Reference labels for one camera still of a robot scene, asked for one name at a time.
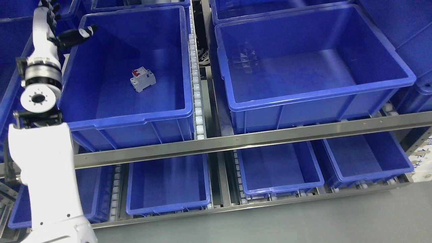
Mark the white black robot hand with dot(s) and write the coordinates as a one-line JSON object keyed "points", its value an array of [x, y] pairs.
{"points": [[45, 40]]}

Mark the white red circuit breaker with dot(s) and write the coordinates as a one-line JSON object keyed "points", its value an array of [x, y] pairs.
{"points": [[142, 78]]}

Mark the large blue bin left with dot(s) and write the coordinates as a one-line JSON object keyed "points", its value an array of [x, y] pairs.
{"points": [[99, 103]]}

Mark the large blue bin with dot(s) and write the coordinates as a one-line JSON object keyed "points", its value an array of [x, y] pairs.
{"points": [[99, 103], [306, 67]]}

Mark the lower blue bin far left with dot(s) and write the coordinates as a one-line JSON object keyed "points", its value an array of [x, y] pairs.
{"points": [[94, 187]]}

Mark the white roller track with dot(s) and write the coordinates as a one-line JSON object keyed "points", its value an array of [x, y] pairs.
{"points": [[196, 90]]}

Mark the lower blue bin middle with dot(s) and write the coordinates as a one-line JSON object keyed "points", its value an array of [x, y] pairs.
{"points": [[279, 170]]}

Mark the large blue bin right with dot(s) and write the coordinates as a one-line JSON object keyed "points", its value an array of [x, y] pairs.
{"points": [[306, 67]]}

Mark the lower blue bin right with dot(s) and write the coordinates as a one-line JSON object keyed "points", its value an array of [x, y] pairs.
{"points": [[361, 159]]}

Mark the steel shelf rail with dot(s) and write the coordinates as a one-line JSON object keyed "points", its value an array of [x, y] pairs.
{"points": [[264, 138]]}

